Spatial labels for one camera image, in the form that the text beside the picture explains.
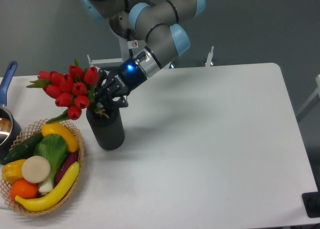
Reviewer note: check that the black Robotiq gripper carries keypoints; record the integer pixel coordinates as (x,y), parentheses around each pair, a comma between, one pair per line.
(113,88)

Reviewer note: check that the red tulip bouquet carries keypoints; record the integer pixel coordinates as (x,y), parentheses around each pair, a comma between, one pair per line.
(74,91)

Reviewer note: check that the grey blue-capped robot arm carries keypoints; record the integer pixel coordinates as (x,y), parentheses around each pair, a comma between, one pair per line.
(159,26)

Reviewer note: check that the dark grey ribbed vase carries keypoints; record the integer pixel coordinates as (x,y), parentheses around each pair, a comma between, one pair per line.
(108,130)

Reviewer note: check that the yellow lemon squash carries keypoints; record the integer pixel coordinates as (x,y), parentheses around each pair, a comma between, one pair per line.
(61,130)

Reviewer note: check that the purple eggplant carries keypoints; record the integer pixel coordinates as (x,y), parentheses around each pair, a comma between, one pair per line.
(69,160)

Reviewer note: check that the green bok choy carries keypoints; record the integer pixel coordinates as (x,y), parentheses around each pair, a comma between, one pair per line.
(54,149)

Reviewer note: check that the green cucumber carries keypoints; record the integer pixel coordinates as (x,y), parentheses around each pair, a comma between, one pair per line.
(23,150)

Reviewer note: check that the beige round disc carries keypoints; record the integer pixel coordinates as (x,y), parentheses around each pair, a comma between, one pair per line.
(35,169)

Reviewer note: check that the yellow bell pepper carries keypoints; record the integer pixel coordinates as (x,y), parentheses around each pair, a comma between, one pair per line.
(12,172)

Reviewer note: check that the long yellow banana squash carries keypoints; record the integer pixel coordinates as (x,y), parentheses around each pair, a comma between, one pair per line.
(52,192)

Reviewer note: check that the orange fruit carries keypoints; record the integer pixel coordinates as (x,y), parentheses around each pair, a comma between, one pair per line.
(23,189)

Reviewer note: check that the black device at table edge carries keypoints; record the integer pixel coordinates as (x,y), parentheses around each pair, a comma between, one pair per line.
(311,201)

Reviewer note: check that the white metal base bracket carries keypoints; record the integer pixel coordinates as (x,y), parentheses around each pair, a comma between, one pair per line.
(112,63)

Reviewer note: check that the blue-handled saucepan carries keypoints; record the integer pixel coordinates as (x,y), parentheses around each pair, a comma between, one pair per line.
(9,127)

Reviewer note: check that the white frame at right edge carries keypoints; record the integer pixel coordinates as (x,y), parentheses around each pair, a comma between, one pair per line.
(310,102)

